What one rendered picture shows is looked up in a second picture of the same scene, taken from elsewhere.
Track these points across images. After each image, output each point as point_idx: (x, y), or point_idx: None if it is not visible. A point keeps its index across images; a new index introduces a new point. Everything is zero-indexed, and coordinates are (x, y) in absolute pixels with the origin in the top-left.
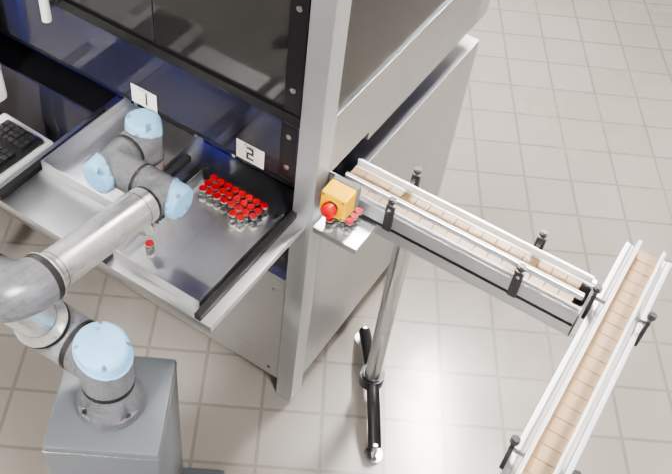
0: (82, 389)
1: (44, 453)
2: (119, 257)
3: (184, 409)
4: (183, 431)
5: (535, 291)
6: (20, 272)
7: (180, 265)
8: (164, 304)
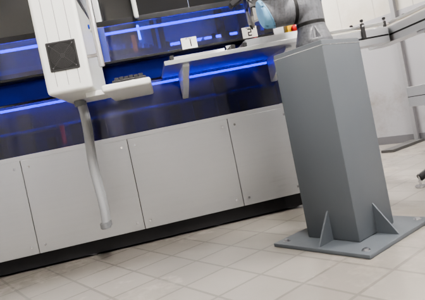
0: (310, 19)
1: (322, 47)
2: (250, 42)
3: (286, 223)
4: (298, 223)
5: (370, 29)
6: None
7: None
8: (284, 43)
